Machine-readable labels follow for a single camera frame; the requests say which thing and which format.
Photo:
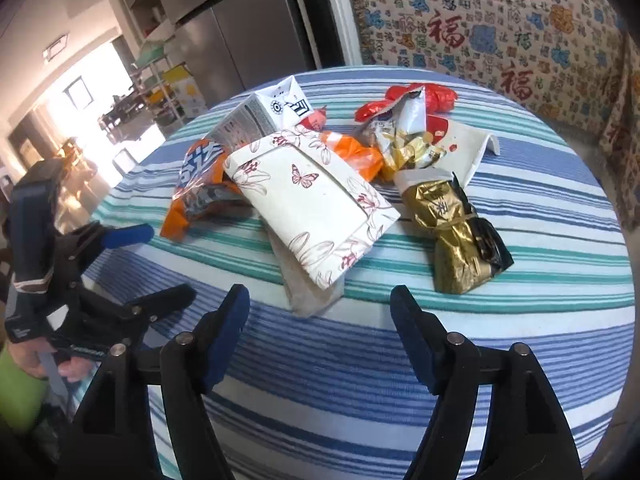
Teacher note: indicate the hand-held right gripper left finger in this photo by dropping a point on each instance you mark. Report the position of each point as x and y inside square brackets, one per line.
[232, 330]

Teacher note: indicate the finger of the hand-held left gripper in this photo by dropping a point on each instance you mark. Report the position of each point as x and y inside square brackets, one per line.
[165, 297]
[127, 236]

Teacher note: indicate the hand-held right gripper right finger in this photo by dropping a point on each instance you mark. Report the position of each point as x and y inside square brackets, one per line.
[410, 330]

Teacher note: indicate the orange snack bag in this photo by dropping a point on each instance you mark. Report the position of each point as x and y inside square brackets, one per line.
[192, 170]

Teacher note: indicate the butterfly print paper packet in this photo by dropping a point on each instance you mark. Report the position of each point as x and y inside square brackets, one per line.
[310, 200]

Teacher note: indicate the white grey milk carton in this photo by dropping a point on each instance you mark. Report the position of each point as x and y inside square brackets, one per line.
[260, 115]

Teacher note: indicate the white red paper packaging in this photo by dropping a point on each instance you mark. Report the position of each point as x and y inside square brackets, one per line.
[470, 150]

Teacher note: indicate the red foil wrapper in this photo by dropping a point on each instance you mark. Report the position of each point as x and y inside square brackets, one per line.
[442, 97]

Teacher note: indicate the person's left forearm green sleeve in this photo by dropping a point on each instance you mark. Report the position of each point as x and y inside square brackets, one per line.
[20, 400]

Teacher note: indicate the person's left hand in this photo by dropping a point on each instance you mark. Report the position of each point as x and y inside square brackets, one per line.
[30, 362]

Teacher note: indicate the gold black foil packet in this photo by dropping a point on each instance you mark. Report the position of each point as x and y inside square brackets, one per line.
[450, 240]

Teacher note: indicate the blue striped tablecloth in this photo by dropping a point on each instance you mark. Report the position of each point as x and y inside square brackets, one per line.
[525, 270]

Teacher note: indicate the yellow white box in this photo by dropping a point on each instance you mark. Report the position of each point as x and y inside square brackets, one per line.
[187, 92]

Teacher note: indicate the white shelf rack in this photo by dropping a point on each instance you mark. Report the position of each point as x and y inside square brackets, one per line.
[150, 80]

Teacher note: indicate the orange plastic wrapper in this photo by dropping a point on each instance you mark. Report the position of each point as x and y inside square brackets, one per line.
[357, 155]

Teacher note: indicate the pink snack wrapper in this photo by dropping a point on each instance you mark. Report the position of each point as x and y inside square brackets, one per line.
[317, 119]

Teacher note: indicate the grey refrigerator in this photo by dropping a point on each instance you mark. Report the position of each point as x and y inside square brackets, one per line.
[235, 35]

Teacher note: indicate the printed sofa cover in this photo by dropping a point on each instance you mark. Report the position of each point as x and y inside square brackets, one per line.
[500, 35]

